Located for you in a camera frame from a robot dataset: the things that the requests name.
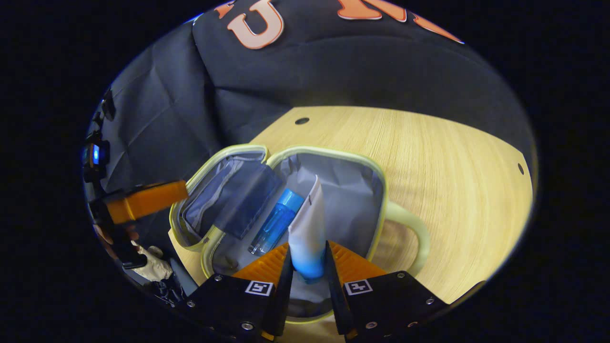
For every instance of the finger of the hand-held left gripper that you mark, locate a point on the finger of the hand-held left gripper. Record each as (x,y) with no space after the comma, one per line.
(147,200)

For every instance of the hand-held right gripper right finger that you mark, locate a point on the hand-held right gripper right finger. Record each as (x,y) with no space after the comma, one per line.
(336,295)

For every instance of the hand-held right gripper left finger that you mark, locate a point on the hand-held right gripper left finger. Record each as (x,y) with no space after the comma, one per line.
(284,290)

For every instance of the white blue cream tube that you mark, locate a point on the white blue cream tube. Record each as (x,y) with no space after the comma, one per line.
(307,228)

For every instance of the blue cap glass bottle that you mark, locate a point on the blue cap glass bottle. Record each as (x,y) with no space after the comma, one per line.
(279,219)

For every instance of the pale yellow suitcase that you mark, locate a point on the pale yellow suitcase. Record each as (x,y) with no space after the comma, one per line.
(348,200)

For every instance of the black backdrop cloth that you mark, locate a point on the black backdrop cloth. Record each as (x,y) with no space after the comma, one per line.
(333,71)

